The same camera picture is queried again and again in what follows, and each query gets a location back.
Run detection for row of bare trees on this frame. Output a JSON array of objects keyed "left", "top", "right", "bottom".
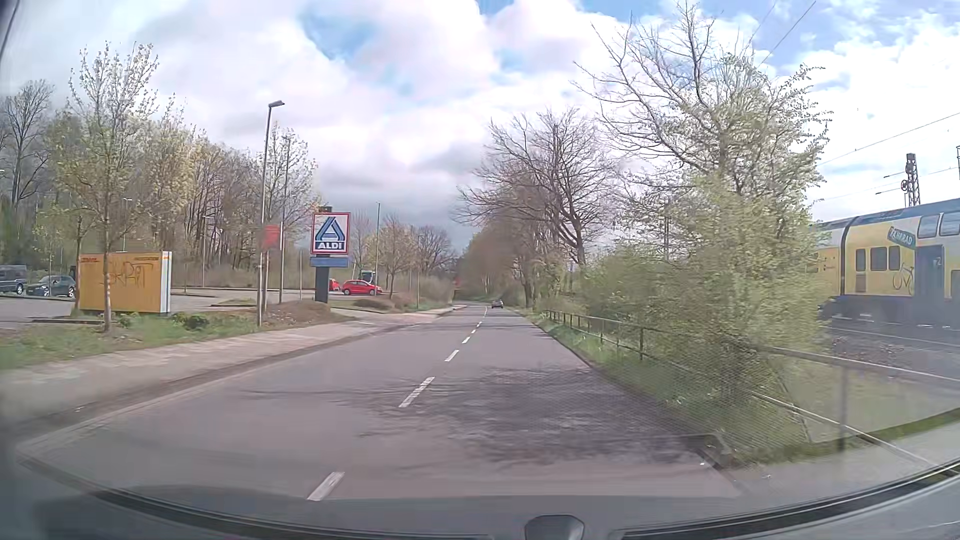
[{"left": 454, "top": 108, "right": 624, "bottom": 310}]

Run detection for grey asphalt road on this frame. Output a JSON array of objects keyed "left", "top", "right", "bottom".
[{"left": 16, "top": 302, "right": 744, "bottom": 502}]

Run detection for road markings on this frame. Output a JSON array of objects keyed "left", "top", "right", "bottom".
[{"left": 306, "top": 306, "right": 487, "bottom": 502}]

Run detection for shop sign pylon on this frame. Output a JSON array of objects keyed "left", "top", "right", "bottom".
[{"left": 309, "top": 206, "right": 352, "bottom": 304}]

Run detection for metal railing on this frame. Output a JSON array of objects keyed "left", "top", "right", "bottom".
[{"left": 543, "top": 309, "right": 960, "bottom": 456}]

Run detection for grass verge by railing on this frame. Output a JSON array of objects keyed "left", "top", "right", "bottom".
[{"left": 525, "top": 309, "right": 960, "bottom": 465}]

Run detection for large green bushes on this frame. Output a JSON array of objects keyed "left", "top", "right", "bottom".
[{"left": 577, "top": 0, "right": 834, "bottom": 391}]

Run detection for car's own bonnet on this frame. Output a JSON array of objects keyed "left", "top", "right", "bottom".
[{"left": 0, "top": 456, "right": 960, "bottom": 540}]

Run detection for grey paved pavement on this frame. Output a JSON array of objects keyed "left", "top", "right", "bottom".
[{"left": 0, "top": 306, "right": 456, "bottom": 426}]

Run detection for yellow container with graffiti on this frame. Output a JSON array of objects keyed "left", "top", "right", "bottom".
[{"left": 78, "top": 251, "right": 173, "bottom": 315}]

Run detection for young slender tree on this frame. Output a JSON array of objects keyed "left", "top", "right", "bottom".
[{"left": 46, "top": 41, "right": 181, "bottom": 333}]

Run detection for grass verge with earth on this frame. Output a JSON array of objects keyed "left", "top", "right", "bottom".
[{"left": 0, "top": 299, "right": 354, "bottom": 371}]

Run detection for yellow and blue train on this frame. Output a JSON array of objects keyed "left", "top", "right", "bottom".
[{"left": 810, "top": 198, "right": 960, "bottom": 325}]

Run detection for railway track bed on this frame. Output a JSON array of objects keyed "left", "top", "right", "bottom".
[{"left": 821, "top": 318, "right": 960, "bottom": 374}]

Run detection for dark parked car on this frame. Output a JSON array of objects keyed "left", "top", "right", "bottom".
[{"left": 25, "top": 275, "right": 78, "bottom": 299}]

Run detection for tall grey lamp post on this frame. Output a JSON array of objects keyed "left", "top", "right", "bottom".
[{"left": 256, "top": 99, "right": 286, "bottom": 327}]

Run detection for overhead wires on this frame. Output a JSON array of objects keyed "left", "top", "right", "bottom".
[{"left": 750, "top": 0, "right": 960, "bottom": 205}]

